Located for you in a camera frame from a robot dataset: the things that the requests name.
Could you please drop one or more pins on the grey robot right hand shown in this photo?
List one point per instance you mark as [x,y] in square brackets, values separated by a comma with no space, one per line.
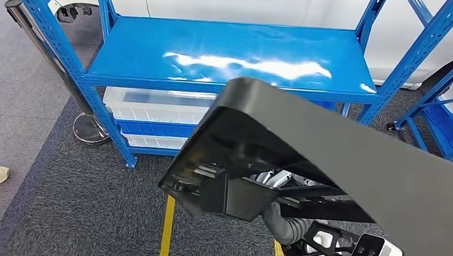
[275,177]

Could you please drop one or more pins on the black plastic plate frame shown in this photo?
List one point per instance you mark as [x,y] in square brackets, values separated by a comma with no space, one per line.
[330,151]

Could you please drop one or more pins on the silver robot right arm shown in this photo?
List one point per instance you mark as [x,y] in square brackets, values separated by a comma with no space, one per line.
[283,228]

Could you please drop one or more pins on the blue metal shelf rack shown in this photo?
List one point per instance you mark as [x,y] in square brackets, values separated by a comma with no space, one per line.
[237,43]

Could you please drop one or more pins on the blue wheeled shelf rack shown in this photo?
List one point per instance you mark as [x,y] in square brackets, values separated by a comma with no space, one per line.
[444,83]

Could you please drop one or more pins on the yellow floor tape square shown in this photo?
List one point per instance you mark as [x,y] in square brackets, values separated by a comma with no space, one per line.
[167,236]

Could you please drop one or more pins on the white car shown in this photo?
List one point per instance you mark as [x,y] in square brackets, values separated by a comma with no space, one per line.
[260,2]

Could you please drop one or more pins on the black camera bracket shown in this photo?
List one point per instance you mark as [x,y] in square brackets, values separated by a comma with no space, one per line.
[324,242]

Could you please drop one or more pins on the black post chrome base stanchion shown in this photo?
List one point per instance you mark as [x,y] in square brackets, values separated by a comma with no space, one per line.
[88,130]

